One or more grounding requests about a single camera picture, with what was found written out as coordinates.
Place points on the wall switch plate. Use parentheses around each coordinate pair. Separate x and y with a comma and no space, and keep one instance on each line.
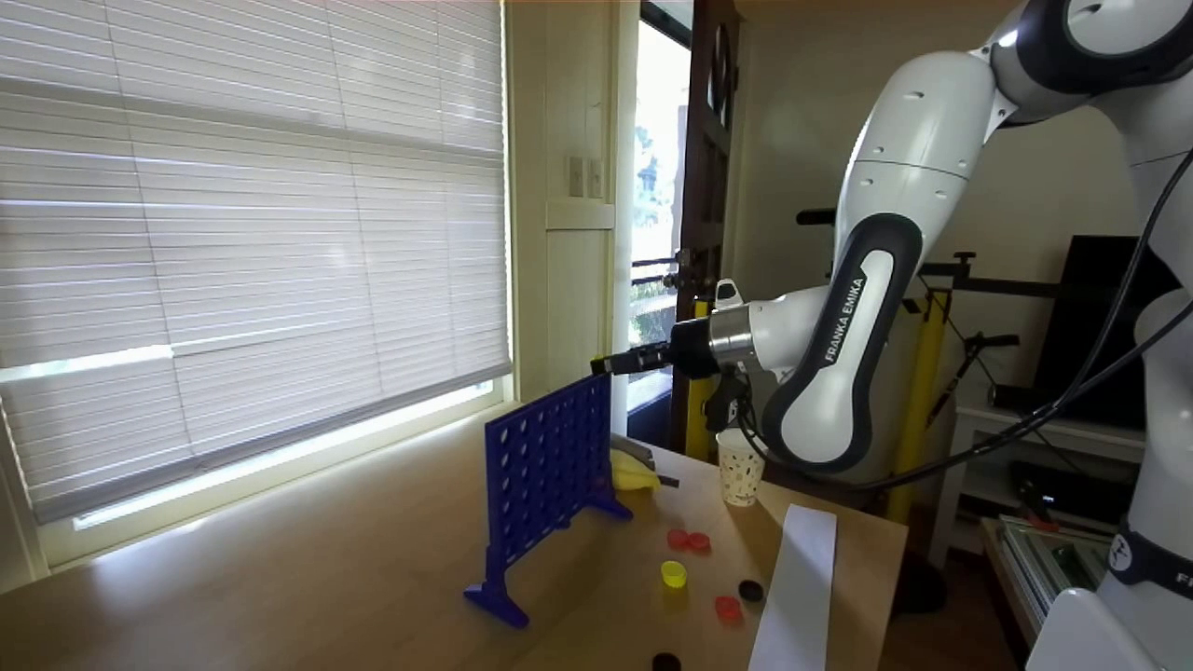
(585,177)

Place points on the patterned paper cup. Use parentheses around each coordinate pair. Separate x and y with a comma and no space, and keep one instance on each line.
(741,471)

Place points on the white shelf unit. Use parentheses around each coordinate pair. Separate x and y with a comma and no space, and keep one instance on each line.
(974,447)

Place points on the black clamp bar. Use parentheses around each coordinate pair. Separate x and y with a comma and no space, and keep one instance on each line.
(1007,286)

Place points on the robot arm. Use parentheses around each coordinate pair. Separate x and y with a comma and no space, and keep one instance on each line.
(909,158)

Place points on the white window blinds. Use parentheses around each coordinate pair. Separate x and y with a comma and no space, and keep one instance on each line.
(252,233)

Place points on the white paper strip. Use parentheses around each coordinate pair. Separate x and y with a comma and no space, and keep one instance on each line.
(797,587)

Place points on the brown wooden door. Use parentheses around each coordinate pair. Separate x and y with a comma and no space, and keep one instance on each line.
(704,186)

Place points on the yellow cloth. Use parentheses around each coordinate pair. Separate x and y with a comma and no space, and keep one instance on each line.
(634,473)

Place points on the blue game rack with holes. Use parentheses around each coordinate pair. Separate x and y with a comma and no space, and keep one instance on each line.
(545,461)

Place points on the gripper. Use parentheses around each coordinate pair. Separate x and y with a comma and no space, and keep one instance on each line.
(692,347)

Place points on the black television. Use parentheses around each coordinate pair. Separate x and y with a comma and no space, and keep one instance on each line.
(1086,345)

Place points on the yellow pole with black base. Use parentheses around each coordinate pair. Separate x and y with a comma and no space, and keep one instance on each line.
(923,401)

